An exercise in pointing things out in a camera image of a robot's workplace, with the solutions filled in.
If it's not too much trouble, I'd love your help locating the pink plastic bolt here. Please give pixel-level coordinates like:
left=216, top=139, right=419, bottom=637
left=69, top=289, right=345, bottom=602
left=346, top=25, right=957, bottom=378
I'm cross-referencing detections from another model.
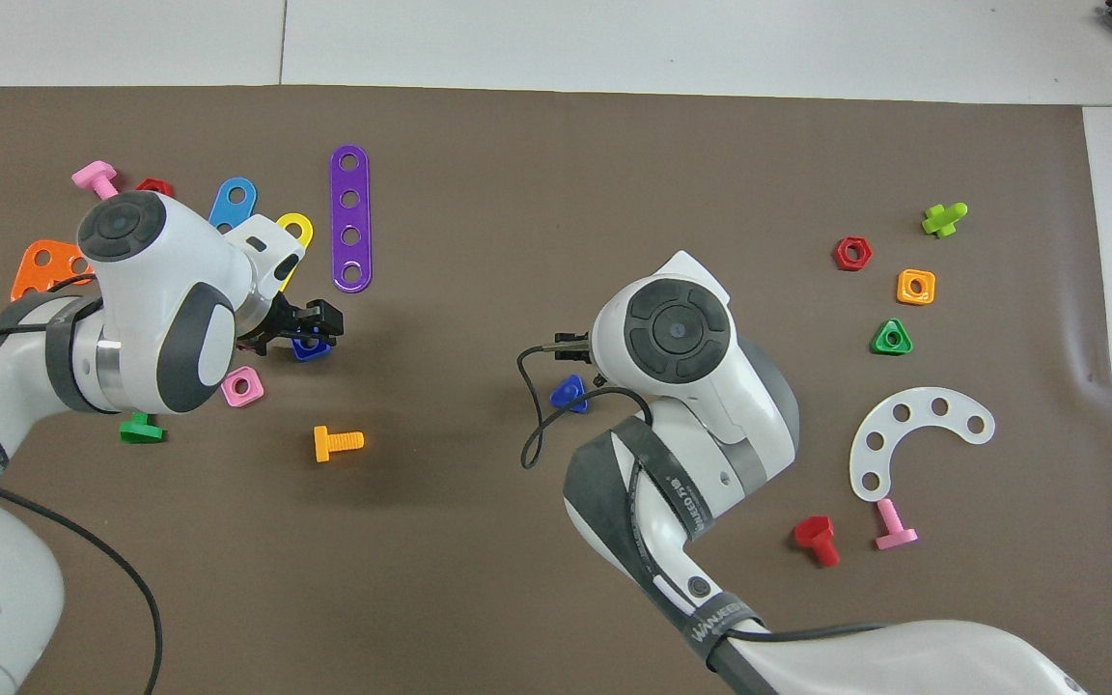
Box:
left=71, top=160, right=121, bottom=202
left=875, top=498, right=919, bottom=551

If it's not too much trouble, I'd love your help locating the dark green plastic bolt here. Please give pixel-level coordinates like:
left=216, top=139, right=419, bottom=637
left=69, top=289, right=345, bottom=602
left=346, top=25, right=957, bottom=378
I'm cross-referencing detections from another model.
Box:
left=119, top=412, right=168, bottom=445

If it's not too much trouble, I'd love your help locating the lime green plastic bolt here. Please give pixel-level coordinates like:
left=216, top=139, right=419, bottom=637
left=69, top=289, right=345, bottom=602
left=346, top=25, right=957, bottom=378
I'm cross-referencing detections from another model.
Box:
left=921, top=202, right=969, bottom=238

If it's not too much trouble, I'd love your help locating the brown table mat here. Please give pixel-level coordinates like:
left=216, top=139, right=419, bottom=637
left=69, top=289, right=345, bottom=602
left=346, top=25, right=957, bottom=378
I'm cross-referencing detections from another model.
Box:
left=0, top=85, right=1112, bottom=695

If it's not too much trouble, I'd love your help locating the pink square plastic nut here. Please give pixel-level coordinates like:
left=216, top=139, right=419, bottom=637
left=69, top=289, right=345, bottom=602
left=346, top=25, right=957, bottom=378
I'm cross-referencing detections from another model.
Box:
left=220, top=366, right=265, bottom=408

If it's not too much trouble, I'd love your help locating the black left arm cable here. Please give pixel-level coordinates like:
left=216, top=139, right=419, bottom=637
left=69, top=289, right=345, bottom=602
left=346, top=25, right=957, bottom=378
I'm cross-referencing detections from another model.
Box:
left=0, top=274, right=165, bottom=695

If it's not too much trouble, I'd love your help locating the green triangular plastic nut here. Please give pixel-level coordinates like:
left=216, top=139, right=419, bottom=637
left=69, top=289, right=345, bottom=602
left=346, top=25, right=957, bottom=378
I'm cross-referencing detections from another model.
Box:
left=871, top=319, right=914, bottom=356

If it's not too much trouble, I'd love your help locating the orange plastic bolt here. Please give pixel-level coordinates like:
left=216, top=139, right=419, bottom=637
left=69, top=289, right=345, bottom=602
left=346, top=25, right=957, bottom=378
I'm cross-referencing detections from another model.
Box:
left=314, top=425, right=365, bottom=463

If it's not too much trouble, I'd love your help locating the white curved perforated plate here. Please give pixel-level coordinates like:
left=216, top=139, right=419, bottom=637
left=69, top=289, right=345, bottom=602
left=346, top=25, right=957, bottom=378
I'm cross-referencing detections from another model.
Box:
left=848, top=387, right=996, bottom=503

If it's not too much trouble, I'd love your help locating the purple four-hole plastic plate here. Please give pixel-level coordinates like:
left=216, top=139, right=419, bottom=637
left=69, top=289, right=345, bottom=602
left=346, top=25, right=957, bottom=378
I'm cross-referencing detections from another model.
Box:
left=329, top=145, right=374, bottom=293

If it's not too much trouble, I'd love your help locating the blue plastic bolt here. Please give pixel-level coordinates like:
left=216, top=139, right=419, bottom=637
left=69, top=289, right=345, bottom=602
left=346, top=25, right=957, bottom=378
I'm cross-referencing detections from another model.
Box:
left=550, top=374, right=589, bottom=414

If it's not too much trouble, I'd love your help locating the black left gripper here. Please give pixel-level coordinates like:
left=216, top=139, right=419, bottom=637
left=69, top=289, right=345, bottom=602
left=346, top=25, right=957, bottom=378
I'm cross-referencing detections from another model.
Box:
left=237, top=292, right=344, bottom=357

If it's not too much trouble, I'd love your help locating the yellow three-hole plastic plate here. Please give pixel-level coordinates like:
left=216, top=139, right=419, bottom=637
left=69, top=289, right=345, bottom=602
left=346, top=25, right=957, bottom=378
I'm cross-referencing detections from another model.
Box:
left=271, top=212, right=314, bottom=292

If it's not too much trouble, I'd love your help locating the blue two-hole plastic plate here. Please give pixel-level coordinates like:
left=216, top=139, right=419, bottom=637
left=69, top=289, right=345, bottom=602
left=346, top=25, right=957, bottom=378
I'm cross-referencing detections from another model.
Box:
left=208, top=177, right=258, bottom=234

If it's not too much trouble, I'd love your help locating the red plastic bolt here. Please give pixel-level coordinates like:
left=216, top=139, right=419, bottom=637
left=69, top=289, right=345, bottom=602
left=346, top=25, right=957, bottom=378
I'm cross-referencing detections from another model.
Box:
left=793, top=515, right=842, bottom=568

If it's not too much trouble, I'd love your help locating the orange perforated plastic plate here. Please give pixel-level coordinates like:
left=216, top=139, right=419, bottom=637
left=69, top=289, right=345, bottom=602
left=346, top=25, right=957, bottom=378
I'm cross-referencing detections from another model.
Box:
left=11, top=239, right=97, bottom=302

